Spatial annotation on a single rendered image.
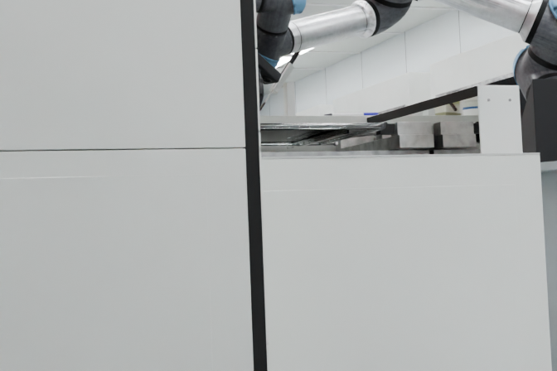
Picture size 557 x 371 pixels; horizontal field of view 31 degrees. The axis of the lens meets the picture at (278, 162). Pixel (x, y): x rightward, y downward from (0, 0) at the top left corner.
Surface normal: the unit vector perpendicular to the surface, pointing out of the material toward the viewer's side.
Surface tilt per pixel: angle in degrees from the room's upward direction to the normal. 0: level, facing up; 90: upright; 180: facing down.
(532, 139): 90
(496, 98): 90
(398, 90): 90
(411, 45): 90
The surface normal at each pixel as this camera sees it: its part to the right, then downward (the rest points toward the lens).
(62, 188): 0.31, -0.07
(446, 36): -0.95, 0.02
